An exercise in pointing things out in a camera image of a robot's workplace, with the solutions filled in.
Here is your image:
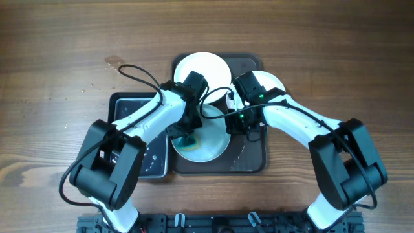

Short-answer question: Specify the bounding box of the green yellow sponge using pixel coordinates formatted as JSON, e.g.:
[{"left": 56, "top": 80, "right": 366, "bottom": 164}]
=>
[{"left": 176, "top": 134, "right": 199, "bottom": 151}]

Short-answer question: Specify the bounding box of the white plate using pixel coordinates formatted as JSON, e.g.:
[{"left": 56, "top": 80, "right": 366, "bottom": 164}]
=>
[
  {"left": 226, "top": 71, "right": 286, "bottom": 110},
  {"left": 171, "top": 117, "right": 231, "bottom": 163},
  {"left": 173, "top": 52, "right": 232, "bottom": 104}
]

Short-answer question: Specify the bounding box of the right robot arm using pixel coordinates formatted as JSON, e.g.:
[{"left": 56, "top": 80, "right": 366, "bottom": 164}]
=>
[{"left": 226, "top": 71, "right": 388, "bottom": 232}]

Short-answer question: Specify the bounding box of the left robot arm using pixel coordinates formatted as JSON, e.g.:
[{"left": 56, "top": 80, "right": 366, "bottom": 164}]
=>
[{"left": 62, "top": 71, "right": 208, "bottom": 232}]

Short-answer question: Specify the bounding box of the large brown serving tray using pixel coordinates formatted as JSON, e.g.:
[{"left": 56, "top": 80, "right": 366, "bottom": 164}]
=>
[{"left": 168, "top": 52, "right": 267, "bottom": 175}]

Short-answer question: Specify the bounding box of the small black water tray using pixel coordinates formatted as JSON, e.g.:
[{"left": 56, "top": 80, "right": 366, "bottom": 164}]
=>
[{"left": 108, "top": 92, "right": 169, "bottom": 179}]

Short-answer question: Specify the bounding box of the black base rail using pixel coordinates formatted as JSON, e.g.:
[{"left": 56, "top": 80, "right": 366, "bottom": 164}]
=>
[{"left": 76, "top": 212, "right": 365, "bottom": 233}]

